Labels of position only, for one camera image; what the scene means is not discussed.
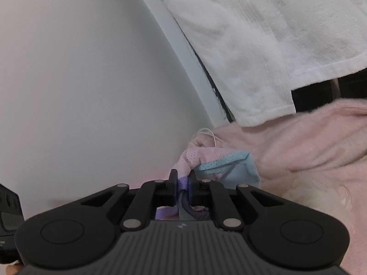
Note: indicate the white towel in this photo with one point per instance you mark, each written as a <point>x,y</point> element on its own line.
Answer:
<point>258,34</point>

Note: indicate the pink fleece blanket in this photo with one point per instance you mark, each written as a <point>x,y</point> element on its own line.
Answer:
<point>301,149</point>

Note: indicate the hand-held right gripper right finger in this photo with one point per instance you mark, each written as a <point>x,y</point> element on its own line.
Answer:
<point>191,190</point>

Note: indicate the pink blue purple mesh shirt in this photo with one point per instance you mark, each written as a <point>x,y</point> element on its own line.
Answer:
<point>229,172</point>

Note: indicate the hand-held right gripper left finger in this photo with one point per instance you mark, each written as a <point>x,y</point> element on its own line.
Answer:
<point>173,190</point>

